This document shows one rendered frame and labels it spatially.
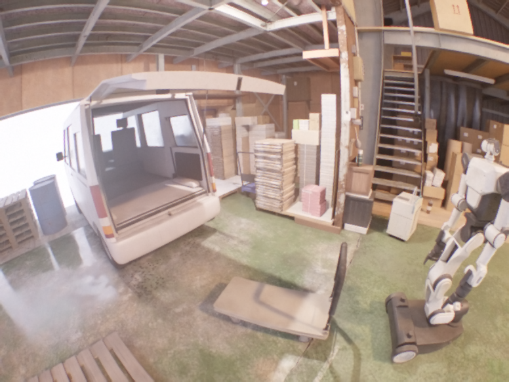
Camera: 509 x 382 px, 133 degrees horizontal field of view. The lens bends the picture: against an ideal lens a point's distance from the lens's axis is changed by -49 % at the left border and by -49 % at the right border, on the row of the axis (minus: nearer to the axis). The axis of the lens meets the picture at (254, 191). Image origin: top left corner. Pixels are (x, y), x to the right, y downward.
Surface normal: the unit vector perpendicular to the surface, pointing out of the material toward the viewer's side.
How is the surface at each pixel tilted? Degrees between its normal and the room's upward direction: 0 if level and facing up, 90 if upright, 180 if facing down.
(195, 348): 0
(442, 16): 90
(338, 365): 0
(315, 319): 0
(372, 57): 90
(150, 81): 106
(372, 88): 90
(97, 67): 90
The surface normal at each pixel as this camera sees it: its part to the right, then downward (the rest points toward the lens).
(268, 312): -0.04, -0.94
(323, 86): -0.59, 0.30
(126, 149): 0.80, 0.23
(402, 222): -0.82, 0.23
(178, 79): 0.74, 0.44
